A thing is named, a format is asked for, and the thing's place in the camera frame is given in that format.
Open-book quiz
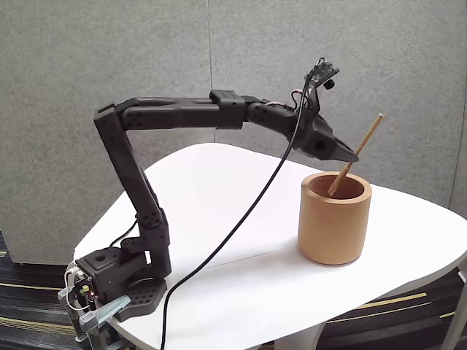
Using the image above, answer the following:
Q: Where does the grey metal table clamp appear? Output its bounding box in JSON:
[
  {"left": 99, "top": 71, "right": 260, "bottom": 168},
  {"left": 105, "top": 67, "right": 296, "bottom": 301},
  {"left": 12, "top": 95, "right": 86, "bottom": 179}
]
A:
[{"left": 57, "top": 287, "right": 132, "bottom": 346}]

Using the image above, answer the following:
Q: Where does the brown cylindrical pen holder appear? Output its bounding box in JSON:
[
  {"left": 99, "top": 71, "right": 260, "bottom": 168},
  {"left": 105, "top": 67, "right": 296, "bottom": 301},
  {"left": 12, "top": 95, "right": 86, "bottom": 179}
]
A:
[{"left": 297, "top": 171, "right": 373, "bottom": 266}]

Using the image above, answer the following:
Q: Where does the white table leg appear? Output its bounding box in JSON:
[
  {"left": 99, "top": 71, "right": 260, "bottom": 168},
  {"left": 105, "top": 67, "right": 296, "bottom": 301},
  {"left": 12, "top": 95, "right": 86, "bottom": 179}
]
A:
[
  {"left": 273, "top": 320, "right": 328, "bottom": 350},
  {"left": 440, "top": 268, "right": 467, "bottom": 350}
]

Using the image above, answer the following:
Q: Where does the wooden pen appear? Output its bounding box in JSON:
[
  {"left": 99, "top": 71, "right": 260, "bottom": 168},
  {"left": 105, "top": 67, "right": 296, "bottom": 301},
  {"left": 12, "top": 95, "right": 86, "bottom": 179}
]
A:
[{"left": 327, "top": 113, "right": 386, "bottom": 198}]

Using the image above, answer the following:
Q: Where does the black camera cable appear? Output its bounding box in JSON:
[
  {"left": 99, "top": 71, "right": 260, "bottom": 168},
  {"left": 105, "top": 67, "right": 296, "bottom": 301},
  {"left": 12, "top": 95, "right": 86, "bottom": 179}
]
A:
[{"left": 159, "top": 56, "right": 328, "bottom": 350}]

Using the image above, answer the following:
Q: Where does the bare camera circuit board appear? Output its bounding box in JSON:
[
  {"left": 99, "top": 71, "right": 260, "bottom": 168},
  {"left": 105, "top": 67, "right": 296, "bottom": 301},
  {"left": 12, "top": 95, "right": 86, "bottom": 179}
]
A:
[{"left": 304, "top": 59, "right": 341, "bottom": 121}]

